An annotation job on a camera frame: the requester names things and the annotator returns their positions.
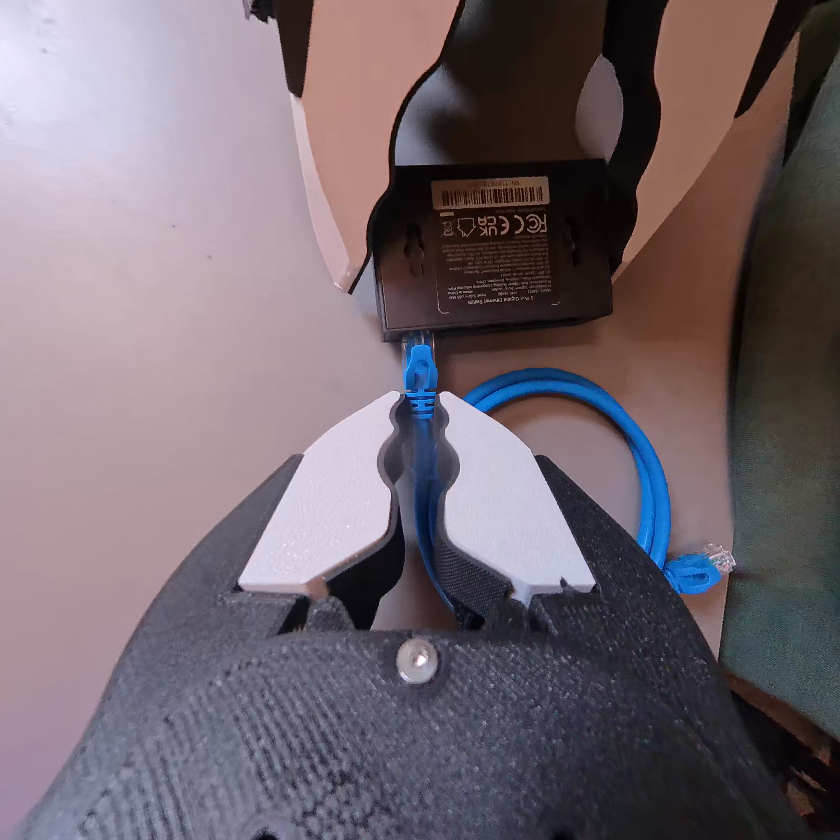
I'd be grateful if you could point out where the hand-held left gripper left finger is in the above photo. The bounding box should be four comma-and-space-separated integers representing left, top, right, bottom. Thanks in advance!
238, 390, 406, 630

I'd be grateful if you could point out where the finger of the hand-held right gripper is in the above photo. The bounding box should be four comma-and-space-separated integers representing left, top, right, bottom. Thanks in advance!
598, 0, 788, 280
290, 0, 605, 294

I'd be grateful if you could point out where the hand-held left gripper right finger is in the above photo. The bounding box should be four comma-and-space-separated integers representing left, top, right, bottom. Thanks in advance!
433, 390, 598, 627

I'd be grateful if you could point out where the blue ethernet cable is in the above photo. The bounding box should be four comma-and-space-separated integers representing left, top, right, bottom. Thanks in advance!
400, 330, 737, 631

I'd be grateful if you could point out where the black ethernet switch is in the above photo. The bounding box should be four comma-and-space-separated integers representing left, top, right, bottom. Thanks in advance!
365, 157, 634, 343

